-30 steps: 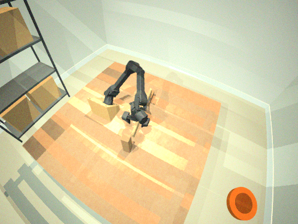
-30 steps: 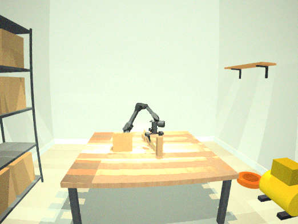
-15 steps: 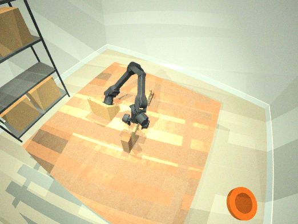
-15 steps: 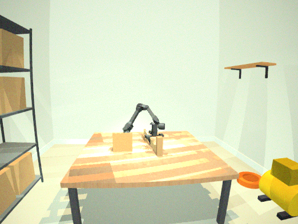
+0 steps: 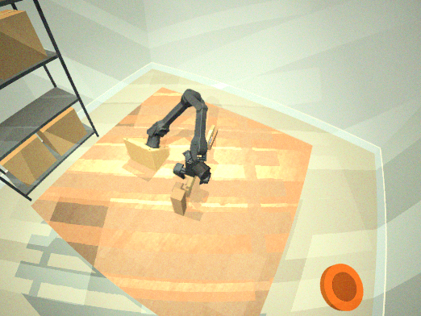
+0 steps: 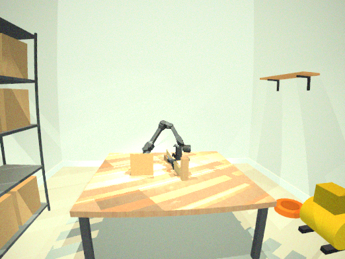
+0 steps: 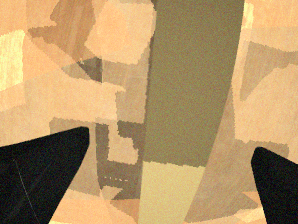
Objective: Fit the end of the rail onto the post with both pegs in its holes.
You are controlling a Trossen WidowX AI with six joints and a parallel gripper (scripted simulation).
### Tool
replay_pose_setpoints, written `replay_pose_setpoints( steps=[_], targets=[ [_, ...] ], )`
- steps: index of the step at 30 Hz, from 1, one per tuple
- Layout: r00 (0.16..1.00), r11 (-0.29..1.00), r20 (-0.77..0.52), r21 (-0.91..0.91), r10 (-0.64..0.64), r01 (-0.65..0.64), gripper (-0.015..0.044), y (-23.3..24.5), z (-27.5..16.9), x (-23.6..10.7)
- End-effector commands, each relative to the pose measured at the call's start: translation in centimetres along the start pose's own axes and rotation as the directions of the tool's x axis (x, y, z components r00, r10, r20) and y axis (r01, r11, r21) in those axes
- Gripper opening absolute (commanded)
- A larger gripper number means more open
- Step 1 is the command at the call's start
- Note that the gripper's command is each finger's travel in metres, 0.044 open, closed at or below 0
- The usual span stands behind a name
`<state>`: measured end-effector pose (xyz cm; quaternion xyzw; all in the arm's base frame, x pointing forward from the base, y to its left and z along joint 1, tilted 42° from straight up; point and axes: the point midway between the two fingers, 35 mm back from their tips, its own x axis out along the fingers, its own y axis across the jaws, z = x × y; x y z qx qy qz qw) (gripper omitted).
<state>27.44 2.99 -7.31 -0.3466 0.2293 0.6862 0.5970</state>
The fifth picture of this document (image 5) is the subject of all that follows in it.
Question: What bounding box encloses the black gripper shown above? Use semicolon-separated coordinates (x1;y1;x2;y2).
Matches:
173;163;211;185

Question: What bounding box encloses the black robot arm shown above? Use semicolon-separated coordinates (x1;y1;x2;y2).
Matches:
144;89;211;181

